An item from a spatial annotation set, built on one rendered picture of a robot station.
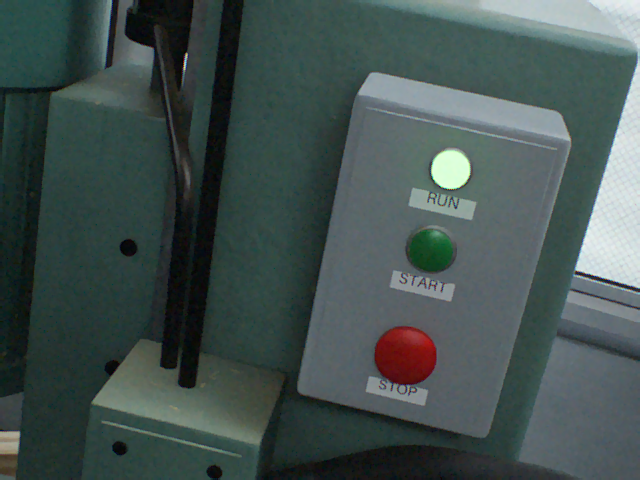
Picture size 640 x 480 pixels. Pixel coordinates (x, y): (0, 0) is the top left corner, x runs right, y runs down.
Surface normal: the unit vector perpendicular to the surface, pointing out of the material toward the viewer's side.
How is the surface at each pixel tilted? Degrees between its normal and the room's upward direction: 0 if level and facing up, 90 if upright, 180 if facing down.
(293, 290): 90
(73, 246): 90
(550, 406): 90
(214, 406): 0
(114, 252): 90
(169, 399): 0
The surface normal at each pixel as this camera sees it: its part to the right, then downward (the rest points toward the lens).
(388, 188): -0.15, 0.32
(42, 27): 0.73, 0.36
